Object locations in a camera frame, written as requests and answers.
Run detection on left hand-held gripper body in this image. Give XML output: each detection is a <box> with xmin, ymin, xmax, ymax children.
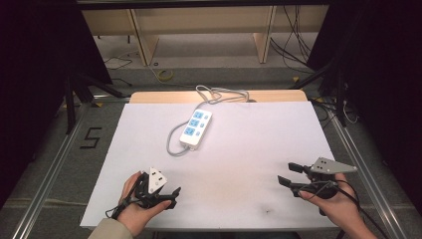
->
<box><xmin>133</xmin><ymin>166</ymin><xmax>174</xmax><ymax>210</ymax></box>

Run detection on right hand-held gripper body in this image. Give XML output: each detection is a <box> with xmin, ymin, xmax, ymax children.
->
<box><xmin>298</xmin><ymin>156</ymin><xmax>359</xmax><ymax>200</ymax></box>

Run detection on white power strip blue sockets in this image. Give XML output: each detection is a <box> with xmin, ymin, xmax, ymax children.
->
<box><xmin>179</xmin><ymin>109</ymin><xmax>213</xmax><ymax>149</ymax></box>

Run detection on person's left hand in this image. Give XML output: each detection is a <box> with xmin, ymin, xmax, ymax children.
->
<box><xmin>116</xmin><ymin>170</ymin><xmax>173</xmax><ymax>238</ymax></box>

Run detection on person's right hand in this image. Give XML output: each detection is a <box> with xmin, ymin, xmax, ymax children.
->
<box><xmin>298</xmin><ymin>181</ymin><xmax>363</xmax><ymax>231</ymax></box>

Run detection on white board table cover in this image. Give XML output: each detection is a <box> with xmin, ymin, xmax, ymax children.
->
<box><xmin>80</xmin><ymin>101</ymin><xmax>338</xmax><ymax>232</ymax></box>

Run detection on black metal stand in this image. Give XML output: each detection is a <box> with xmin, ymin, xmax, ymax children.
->
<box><xmin>291</xmin><ymin>59</ymin><xmax>350</xmax><ymax>127</ymax></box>
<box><xmin>63</xmin><ymin>73</ymin><xmax>131</xmax><ymax>135</ymax></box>

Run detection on light wooden table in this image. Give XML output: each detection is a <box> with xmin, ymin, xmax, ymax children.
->
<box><xmin>128</xmin><ymin>89</ymin><xmax>309</xmax><ymax>105</ymax></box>

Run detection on black curtain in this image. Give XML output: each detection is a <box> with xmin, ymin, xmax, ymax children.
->
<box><xmin>307</xmin><ymin>0</ymin><xmax>422</xmax><ymax>215</ymax></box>
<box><xmin>0</xmin><ymin>0</ymin><xmax>113</xmax><ymax>210</ymax></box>

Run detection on left hand-held gripper black cable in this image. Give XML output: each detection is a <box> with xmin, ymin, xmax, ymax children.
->
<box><xmin>105</xmin><ymin>174</ymin><xmax>144</xmax><ymax>220</ymax></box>

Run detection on hand-held gripper black cable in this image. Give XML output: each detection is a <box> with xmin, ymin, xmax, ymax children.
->
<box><xmin>298</xmin><ymin>179</ymin><xmax>390</xmax><ymax>239</ymax></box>
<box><xmin>105</xmin><ymin>174</ymin><xmax>144</xmax><ymax>220</ymax></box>

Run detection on aluminium floor rail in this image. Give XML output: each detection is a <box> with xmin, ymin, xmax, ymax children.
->
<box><xmin>326</xmin><ymin>108</ymin><xmax>410</xmax><ymax>239</ymax></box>
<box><xmin>11</xmin><ymin>102</ymin><xmax>93</xmax><ymax>239</ymax></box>

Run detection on grey power strip cable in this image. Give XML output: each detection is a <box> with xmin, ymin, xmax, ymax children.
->
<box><xmin>165</xmin><ymin>85</ymin><xmax>250</xmax><ymax>157</ymax></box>

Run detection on right hand-held gripper black cable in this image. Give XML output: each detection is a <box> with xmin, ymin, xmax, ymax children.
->
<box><xmin>298</xmin><ymin>179</ymin><xmax>390</xmax><ymax>239</ymax></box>

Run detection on yellow coiled cable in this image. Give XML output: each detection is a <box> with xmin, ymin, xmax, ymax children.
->
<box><xmin>147</xmin><ymin>65</ymin><xmax>174</xmax><ymax>84</ymax></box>

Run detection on thin black floor cable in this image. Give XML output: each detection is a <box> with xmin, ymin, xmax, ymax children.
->
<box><xmin>103</xmin><ymin>55</ymin><xmax>134</xmax><ymax>88</ymax></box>

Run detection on bundle of black hanging cables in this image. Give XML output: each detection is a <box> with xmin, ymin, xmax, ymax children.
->
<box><xmin>269</xmin><ymin>5</ymin><xmax>317</xmax><ymax>75</ymax></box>

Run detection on beige wooden desk frame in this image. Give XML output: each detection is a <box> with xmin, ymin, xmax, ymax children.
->
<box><xmin>81</xmin><ymin>5</ymin><xmax>330</xmax><ymax>67</ymax></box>

